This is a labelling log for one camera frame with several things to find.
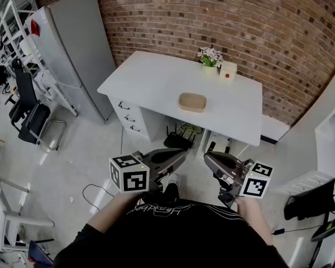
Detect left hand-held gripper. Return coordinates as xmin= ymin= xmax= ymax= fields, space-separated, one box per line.
xmin=108 ymin=148 xmax=189 ymax=194

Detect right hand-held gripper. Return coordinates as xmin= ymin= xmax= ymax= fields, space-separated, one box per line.
xmin=203 ymin=151 xmax=274 ymax=208

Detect tan shallow tray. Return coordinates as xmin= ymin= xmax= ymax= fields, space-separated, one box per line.
xmin=178 ymin=92 xmax=208 ymax=113

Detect person's right forearm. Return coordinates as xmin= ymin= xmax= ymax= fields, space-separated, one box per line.
xmin=236 ymin=197 xmax=274 ymax=247

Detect person's left forearm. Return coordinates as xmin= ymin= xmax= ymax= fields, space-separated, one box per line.
xmin=86 ymin=191 xmax=146 ymax=234

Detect person's black trouser leg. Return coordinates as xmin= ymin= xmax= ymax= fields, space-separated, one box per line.
xmin=143 ymin=181 xmax=181 ymax=204

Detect person's white shoe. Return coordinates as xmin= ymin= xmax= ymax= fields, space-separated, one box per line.
xmin=167 ymin=173 xmax=181 ymax=189

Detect black router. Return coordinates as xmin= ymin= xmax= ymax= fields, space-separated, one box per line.
xmin=163 ymin=123 xmax=198 ymax=151

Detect black bag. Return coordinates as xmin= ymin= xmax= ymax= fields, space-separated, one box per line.
xmin=283 ymin=170 xmax=335 ymax=222

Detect person's black shirt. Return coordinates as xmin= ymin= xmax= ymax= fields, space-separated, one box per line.
xmin=52 ymin=198 xmax=290 ymax=268

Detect white cabinet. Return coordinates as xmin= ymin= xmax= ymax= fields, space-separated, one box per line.
xmin=267 ymin=51 xmax=335 ymax=195

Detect white table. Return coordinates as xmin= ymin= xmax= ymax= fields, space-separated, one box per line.
xmin=97 ymin=50 xmax=264 ymax=161

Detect cream box with red knob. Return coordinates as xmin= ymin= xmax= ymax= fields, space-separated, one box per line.
xmin=219 ymin=60 xmax=238 ymax=83

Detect blue panel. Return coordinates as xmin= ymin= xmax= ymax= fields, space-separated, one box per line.
xmin=27 ymin=240 xmax=54 ymax=266

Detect white bench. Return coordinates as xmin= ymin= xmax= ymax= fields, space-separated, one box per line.
xmin=0 ymin=166 xmax=55 ymax=252

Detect potted pink flowers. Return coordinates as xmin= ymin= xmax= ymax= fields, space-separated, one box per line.
xmin=197 ymin=46 xmax=224 ymax=76

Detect grey refrigerator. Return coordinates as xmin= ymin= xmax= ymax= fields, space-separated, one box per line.
xmin=25 ymin=0 xmax=117 ymax=124

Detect black office chair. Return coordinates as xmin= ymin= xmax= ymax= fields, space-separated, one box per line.
xmin=8 ymin=58 xmax=67 ymax=151

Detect white shelf rack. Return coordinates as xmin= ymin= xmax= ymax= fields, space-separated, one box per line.
xmin=0 ymin=0 xmax=79 ymax=117

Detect black power adapter cable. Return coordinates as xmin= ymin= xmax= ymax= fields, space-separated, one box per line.
xmin=272 ymin=224 xmax=322 ymax=236

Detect black floor cable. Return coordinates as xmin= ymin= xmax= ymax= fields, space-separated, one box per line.
xmin=82 ymin=183 xmax=115 ymax=213

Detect yellow-green cables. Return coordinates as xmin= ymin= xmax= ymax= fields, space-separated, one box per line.
xmin=181 ymin=124 xmax=203 ymax=140

